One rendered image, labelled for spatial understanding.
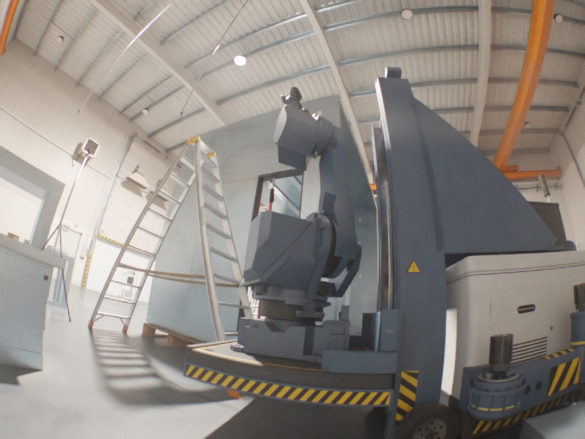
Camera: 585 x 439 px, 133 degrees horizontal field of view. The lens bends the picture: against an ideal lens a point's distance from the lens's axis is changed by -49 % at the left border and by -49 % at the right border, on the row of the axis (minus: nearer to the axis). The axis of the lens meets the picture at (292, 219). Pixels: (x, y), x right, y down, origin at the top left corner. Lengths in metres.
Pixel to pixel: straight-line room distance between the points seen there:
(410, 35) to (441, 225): 7.89
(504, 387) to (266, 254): 1.09
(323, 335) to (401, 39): 8.44
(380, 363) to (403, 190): 0.76
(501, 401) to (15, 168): 4.09
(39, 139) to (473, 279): 12.29
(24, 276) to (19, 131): 10.63
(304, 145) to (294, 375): 1.30
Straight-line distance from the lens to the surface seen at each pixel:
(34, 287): 1.56
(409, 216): 1.18
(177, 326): 3.25
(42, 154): 11.83
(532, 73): 8.95
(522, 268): 1.30
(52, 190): 3.54
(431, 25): 8.81
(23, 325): 1.59
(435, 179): 1.31
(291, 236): 1.17
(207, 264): 1.97
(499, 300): 1.20
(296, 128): 1.61
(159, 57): 9.42
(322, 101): 3.36
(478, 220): 1.31
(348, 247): 1.25
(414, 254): 1.12
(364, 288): 5.66
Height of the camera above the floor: 0.61
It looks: 21 degrees up
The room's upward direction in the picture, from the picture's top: 6 degrees clockwise
